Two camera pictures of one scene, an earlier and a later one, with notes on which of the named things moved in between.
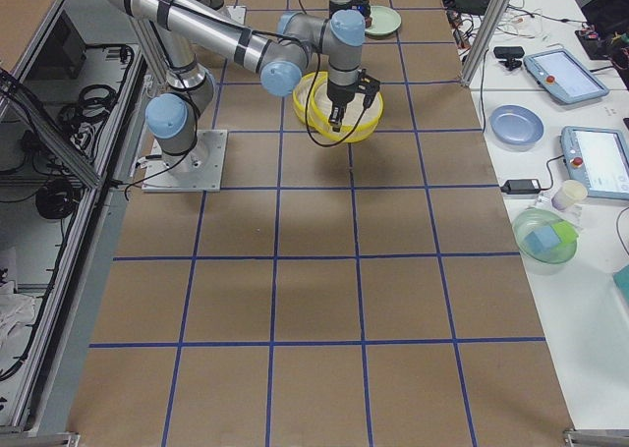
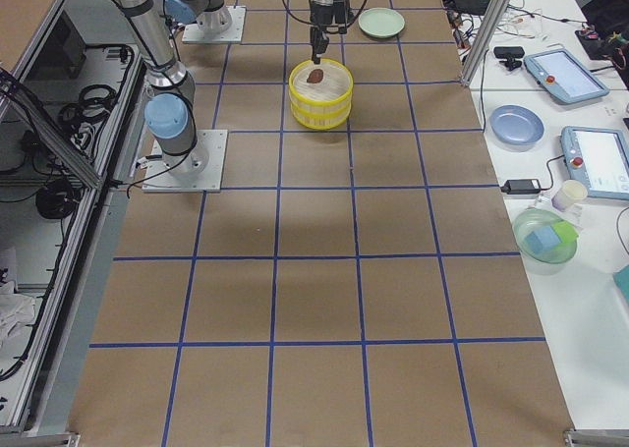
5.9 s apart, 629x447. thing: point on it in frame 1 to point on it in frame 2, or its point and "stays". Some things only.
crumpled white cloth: (15, 309) stays
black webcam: (510, 53) stays
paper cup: (569, 194) stays
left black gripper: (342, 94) to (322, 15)
